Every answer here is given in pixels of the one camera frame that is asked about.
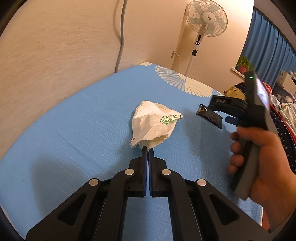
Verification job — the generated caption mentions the potted green plant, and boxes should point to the potted green plant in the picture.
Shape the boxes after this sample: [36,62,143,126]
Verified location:
[235,56,253,74]

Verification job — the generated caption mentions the blue patterned table mat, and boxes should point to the blue patterned table mat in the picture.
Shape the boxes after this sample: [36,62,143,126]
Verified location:
[1,64,262,237]

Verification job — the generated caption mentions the white cardboard box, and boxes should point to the white cardboard box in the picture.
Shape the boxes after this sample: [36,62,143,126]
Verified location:
[276,70,296,95]

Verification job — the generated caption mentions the star patterned bed sheet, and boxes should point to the star patterned bed sheet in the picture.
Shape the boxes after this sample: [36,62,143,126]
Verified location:
[223,82,295,174]

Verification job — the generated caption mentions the wall socket with plug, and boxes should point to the wall socket with plug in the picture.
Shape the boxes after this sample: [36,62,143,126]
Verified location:
[171,51,180,59]

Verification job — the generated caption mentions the right hand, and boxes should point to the right hand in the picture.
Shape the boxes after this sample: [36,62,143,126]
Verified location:
[227,126,295,230]

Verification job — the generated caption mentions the grey wall cable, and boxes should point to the grey wall cable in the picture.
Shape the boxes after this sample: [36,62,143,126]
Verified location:
[114,0,129,73]

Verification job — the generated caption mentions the white standing fan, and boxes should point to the white standing fan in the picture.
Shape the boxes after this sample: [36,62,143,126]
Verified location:
[185,0,228,77]

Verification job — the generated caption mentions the plaid blue quilt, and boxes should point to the plaid blue quilt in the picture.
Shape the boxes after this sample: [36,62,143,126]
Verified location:
[269,94,296,137]

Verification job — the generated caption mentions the white bag green print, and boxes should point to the white bag green print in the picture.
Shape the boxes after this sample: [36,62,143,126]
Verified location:
[130,100,183,150]

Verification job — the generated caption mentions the blue curtain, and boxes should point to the blue curtain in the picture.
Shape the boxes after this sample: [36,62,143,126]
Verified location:
[241,8,295,87]

